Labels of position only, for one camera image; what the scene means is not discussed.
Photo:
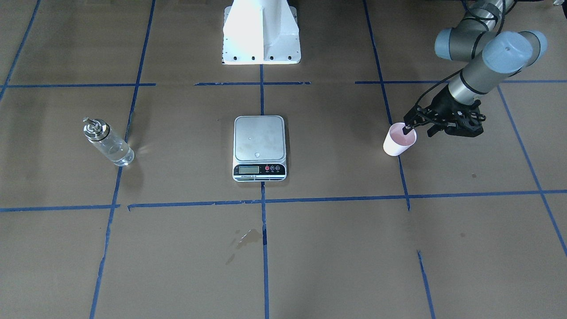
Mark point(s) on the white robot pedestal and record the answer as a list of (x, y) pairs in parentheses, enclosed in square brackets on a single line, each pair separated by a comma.
[(260, 32)]

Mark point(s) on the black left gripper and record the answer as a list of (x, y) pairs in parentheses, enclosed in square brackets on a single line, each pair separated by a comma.
[(441, 105)]

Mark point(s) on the pink cup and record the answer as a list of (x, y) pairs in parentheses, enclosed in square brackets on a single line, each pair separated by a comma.
[(396, 141)]

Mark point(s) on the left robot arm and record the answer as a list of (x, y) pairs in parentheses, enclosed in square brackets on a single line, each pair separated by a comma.
[(491, 56)]

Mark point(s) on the glass sauce bottle steel cap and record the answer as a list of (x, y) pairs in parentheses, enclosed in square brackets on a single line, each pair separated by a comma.
[(103, 137)]

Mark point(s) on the digital kitchen scale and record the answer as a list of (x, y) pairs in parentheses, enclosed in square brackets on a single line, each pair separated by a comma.
[(259, 149)]

